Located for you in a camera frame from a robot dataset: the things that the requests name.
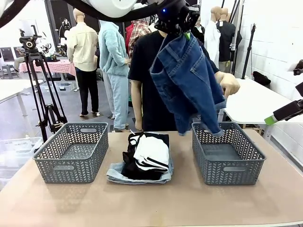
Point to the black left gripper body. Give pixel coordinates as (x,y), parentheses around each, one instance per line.
(172,16)

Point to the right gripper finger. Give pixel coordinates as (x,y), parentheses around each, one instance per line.
(300,89)
(284,113)

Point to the dark blue denim shorts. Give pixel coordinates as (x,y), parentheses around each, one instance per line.
(187,82)

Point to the white top with black stripes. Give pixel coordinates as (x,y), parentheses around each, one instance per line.
(151,149)

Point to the black garment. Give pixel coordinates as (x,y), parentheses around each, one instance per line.
(132,168)

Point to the light blue denim shorts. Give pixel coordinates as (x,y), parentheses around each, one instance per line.
(113,176)

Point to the person's left forearm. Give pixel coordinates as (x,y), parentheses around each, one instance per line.
(217,75)

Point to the person's right forearm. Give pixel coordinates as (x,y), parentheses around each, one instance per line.
(136,99)

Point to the person's left hand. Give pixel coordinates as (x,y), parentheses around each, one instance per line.
(229,84)

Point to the person's right hand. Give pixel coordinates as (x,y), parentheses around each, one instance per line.
(139,125)

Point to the mannequin in white shirt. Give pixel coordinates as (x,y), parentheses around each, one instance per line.
(210,42)

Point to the white table with rounded corner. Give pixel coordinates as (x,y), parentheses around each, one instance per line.
(251,104)

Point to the mannequin in plaid hoodie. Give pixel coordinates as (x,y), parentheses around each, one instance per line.
(138,33)

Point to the mannequin in black shirt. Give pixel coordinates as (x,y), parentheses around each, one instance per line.
(226,42)

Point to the person in black T-shirt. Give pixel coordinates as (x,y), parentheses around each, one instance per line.
(146,59)

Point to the black light stand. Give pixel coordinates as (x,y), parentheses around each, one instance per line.
(248,52)

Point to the mannequin in teal fleece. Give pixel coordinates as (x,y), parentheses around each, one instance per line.
(111,52)

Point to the grey plastic woven-pattern basket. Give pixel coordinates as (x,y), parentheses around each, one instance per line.
(71,165)
(227,172)

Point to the mannequin in cream shirt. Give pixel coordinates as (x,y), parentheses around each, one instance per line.
(82,47)

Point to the black white background robot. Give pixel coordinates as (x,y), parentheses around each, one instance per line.
(64,30)

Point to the grey floor crate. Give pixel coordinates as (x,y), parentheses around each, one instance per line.
(67,87)

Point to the table with red checkered cloth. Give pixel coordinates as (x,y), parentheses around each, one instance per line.
(54,67)

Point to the white board panel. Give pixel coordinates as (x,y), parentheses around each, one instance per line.
(27,27)

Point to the white desk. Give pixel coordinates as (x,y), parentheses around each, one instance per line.
(11,88)

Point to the clear plastic storage bin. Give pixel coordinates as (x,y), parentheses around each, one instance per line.
(16,149)

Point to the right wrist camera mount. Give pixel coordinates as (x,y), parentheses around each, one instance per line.
(298,68)

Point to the black camera tripod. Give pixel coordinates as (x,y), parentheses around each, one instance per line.
(29,43)

